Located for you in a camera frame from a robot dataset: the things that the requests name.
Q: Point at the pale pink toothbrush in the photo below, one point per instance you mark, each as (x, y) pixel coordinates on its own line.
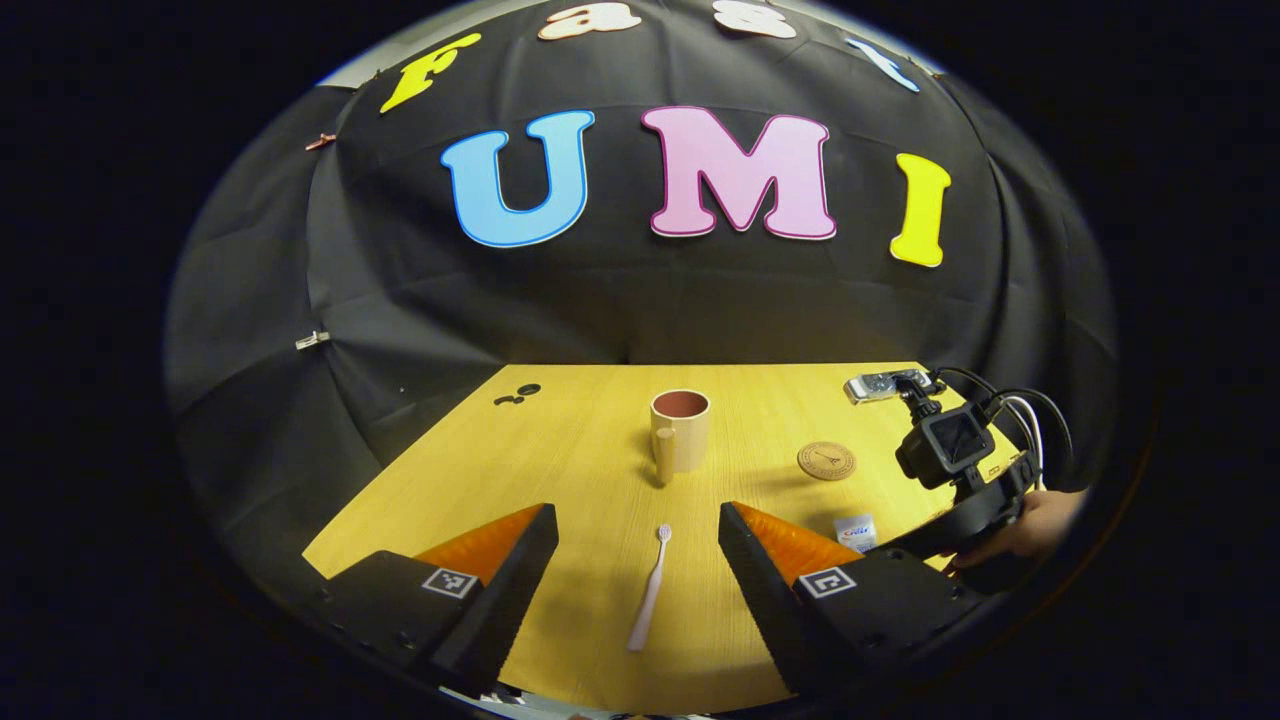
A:
(650, 595)

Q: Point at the white toothpaste tube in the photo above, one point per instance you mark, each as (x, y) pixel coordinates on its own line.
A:
(858, 532)

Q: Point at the silver clip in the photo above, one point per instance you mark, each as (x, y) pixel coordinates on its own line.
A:
(312, 340)

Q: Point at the copper clip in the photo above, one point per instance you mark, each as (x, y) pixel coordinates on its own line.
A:
(320, 141)

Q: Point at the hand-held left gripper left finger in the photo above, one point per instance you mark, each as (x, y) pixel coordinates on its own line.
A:
(520, 580)

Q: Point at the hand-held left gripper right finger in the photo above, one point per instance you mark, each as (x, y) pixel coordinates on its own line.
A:
(760, 590)

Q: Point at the black backdrop cloth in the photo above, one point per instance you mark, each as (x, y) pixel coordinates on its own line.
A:
(640, 300)

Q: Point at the beige cup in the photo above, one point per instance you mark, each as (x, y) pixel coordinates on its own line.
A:
(685, 440)

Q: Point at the round cork coaster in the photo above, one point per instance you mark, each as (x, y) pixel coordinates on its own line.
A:
(826, 461)

